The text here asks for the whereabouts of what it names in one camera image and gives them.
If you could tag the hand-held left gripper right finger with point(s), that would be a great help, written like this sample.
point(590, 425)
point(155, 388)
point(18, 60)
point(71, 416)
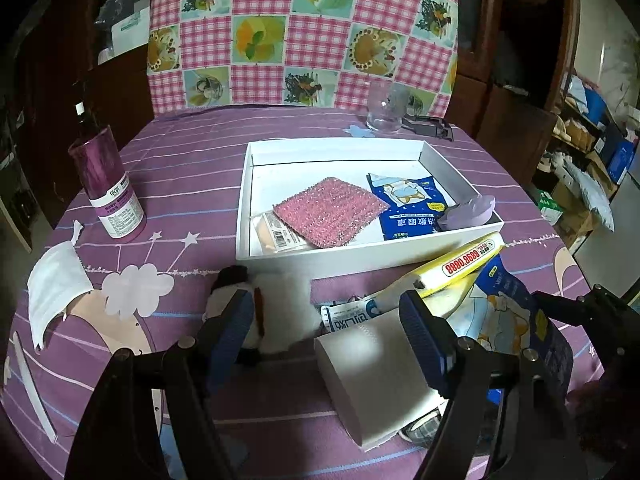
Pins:
point(425, 345)

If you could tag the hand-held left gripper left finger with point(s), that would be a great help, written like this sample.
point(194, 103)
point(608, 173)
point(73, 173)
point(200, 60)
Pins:
point(235, 325)

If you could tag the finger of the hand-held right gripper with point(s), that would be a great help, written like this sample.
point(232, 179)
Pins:
point(620, 330)
point(557, 355)

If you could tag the black and white plush toy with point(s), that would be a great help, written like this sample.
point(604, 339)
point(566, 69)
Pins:
point(280, 310)

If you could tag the white tissue roll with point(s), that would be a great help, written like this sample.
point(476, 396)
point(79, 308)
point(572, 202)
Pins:
point(370, 375)

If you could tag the large blue eye mask packet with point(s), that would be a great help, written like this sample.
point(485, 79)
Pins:
point(505, 310)

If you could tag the white blue wipes packet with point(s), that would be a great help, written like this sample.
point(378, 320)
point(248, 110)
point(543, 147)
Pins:
point(350, 317)

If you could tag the green plaid cloth pouch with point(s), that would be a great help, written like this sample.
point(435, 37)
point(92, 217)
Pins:
point(422, 430)

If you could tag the yellow tube package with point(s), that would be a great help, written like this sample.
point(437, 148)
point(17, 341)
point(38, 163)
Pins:
point(460, 260)

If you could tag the beige item clear packet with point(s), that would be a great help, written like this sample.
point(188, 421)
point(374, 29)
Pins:
point(277, 235)

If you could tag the white cardboard box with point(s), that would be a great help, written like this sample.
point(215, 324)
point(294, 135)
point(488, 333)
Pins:
point(350, 252)

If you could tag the lilac soft pad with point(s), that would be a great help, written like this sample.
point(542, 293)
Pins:
point(465, 215)

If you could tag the small blue eye mask packet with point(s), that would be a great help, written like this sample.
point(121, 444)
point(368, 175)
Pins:
point(405, 210)

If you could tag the pink scouring sponge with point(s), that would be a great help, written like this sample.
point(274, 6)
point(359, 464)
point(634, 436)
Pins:
point(330, 210)

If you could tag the person's right hand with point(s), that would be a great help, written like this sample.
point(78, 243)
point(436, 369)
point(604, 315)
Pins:
point(605, 410)

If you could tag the grey plastic mailer bag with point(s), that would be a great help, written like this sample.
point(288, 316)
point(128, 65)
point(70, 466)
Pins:
point(590, 195)

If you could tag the green white carton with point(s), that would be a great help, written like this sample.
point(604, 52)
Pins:
point(550, 210)

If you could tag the blue cardboard box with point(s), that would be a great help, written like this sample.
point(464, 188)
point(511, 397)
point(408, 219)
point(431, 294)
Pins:
point(622, 160)

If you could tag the white face mask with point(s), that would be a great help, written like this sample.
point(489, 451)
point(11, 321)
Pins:
point(52, 285)

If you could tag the purple pump bottle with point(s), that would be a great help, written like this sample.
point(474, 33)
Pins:
point(107, 175)

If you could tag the cluttered storage shelf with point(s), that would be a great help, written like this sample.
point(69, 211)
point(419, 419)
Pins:
point(595, 125)

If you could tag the white paper strip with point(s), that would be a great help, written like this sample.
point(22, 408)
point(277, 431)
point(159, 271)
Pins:
point(32, 385)

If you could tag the clear glass cup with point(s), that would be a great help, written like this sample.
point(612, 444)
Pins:
point(385, 117)

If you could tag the dark wooden cabinet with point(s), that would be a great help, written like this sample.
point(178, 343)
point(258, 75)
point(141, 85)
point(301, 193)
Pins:
point(510, 110)
point(55, 60)

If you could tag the checked patchwork chair cover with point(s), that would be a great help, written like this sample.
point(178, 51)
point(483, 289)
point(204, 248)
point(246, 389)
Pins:
point(300, 35)

